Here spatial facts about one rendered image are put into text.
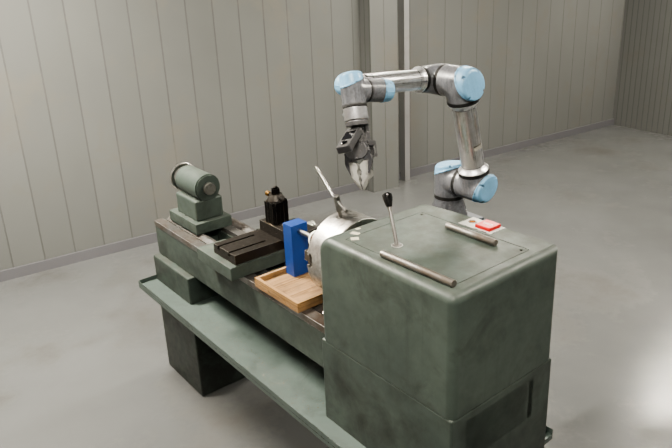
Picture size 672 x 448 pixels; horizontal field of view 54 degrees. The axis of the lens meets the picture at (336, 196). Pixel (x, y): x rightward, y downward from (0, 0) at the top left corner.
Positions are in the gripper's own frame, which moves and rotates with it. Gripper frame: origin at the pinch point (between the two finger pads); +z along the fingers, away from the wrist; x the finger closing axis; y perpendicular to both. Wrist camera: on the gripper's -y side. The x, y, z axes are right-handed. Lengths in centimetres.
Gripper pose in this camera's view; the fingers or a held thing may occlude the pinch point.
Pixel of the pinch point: (361, 186)
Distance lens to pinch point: 202.0
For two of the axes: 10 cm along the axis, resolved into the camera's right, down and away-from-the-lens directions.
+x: -8.9, 1.1, 4.5
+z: 1.3, 9.9, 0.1
